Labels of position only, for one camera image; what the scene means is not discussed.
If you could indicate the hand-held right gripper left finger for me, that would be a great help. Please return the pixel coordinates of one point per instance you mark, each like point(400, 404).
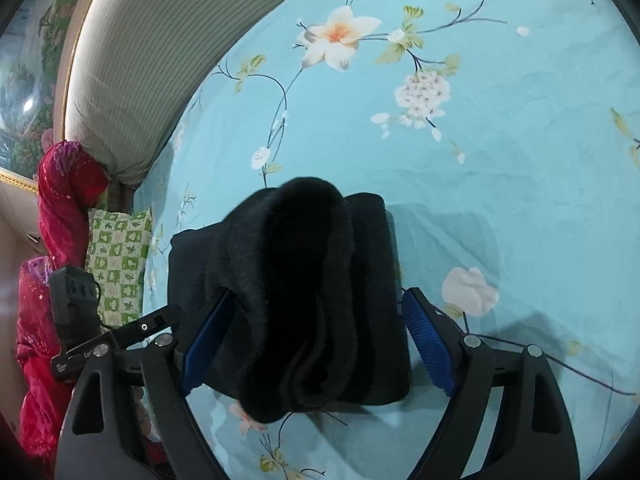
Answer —
point(200, 355)

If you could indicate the scenic wall poster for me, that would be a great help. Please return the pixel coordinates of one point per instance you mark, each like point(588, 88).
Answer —
point(30, 85)

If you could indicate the beige headboard frame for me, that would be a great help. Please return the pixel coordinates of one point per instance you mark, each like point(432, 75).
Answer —
point(75, 45)

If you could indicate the black pants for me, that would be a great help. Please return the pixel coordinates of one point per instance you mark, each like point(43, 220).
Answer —
point(300, 285)

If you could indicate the red sequinned cloth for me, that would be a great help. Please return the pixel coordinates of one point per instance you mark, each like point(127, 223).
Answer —
point(65, 185)

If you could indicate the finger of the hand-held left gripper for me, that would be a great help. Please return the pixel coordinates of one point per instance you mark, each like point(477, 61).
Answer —
point(145, 326)

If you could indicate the green checked pillow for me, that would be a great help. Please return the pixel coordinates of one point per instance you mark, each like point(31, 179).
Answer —
point(120, 260)

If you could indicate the grey striped headboard cushion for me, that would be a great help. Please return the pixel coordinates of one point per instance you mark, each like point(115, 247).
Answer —
point(150, 60)

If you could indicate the blue floral bed sheet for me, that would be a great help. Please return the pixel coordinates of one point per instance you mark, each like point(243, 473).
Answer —
point(475, 160)

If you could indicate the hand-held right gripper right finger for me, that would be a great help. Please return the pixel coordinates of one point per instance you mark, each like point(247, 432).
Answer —
point(430, 345)

